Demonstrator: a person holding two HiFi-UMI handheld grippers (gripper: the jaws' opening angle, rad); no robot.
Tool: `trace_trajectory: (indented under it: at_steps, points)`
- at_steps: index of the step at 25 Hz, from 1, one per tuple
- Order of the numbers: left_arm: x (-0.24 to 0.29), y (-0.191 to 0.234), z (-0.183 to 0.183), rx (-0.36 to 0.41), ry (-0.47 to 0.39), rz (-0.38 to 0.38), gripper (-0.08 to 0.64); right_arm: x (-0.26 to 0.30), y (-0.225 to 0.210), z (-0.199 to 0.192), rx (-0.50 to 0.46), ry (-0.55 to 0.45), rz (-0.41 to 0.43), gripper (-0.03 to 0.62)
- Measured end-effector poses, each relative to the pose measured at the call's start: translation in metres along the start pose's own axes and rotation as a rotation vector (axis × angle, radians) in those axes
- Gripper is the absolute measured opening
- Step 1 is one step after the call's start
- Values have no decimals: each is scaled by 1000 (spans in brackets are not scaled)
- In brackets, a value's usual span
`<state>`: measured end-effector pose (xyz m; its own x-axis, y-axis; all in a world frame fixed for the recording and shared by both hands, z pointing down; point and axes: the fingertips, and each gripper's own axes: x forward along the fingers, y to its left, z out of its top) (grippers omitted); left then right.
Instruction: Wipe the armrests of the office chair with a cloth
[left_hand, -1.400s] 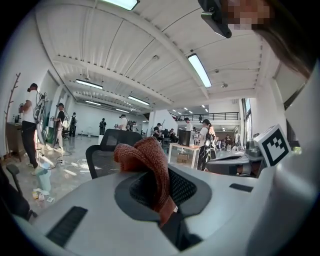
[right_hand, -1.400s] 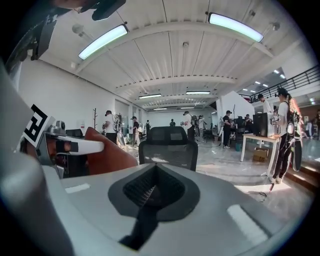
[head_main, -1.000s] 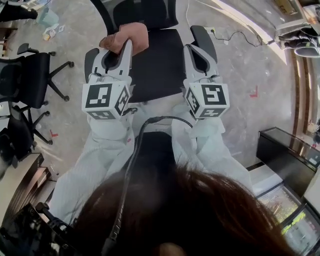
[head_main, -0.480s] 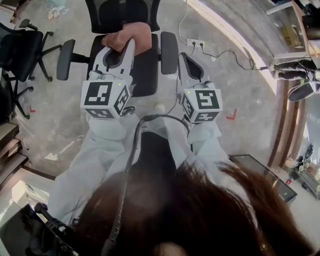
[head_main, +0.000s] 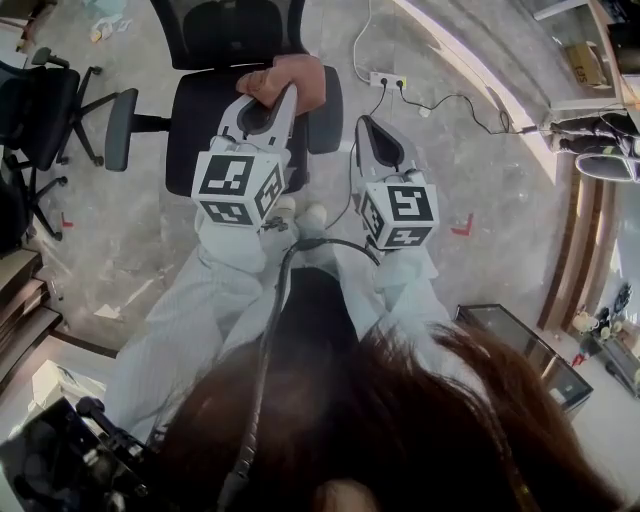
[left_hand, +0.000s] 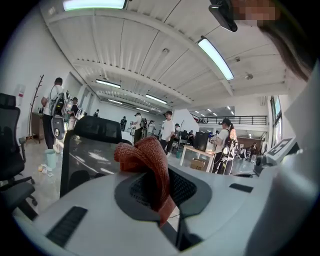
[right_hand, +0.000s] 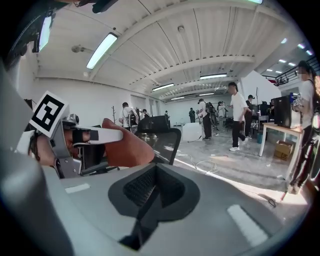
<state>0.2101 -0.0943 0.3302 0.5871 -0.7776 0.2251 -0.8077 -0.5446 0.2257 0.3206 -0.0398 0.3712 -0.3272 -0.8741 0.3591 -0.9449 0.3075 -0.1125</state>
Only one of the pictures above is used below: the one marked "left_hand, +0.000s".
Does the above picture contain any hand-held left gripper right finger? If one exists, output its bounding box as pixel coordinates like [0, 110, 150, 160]
[168, 164, 276, 256]

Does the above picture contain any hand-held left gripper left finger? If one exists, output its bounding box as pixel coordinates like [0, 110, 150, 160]
[14, 169, 180, 256]

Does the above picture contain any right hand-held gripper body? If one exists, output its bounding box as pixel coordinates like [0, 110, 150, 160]
[252, 137, 300, 177]

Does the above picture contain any orange knitted cloth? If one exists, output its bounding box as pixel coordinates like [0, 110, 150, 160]
[114, 136, 177, 227]

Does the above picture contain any person's white shirt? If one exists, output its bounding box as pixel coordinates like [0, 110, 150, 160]
[247, 58, 320, 256]

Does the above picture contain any window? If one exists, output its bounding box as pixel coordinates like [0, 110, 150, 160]
[269, 95, 284, 148]

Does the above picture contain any black balcony railing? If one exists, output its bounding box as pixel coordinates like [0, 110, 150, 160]
[198, 115, 268, 126]

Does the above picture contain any cardboard box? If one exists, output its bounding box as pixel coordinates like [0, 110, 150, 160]
[189, 157, 208, 173]

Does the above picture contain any pile of paper scraps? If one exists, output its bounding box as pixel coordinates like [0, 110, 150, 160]
[36, 163, 54, 178]

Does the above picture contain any white table wooden top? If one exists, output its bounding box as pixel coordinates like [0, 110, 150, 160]
[179, 145, 216, 173]

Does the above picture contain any pale green trash bin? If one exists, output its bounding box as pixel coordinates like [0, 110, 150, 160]
[44, 148, 57, 169]

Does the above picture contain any black computer tower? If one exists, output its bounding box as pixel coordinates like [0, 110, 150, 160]
[194, 131, 213, 153]

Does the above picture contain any black mesh office chair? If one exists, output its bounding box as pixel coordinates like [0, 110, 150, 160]
[59, 115, 133, 199]
[0, 92, 38, 207]
[0, 181, 40, 222]

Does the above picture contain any brown wooden cabinet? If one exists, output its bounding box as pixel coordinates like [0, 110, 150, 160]
[31, 112, 46, 143]

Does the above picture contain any wooden coat rack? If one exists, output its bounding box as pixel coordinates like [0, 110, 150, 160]
[29, 74, 45, 137]

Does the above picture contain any person's face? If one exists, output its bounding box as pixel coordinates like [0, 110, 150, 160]
[232, 0, 281, 27]

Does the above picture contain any black head-worn camera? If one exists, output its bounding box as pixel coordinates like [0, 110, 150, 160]
[208, 0, 238, 33]

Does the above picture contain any white wall sign red stripe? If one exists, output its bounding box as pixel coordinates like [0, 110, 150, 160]
[15, 84, 27, 99]

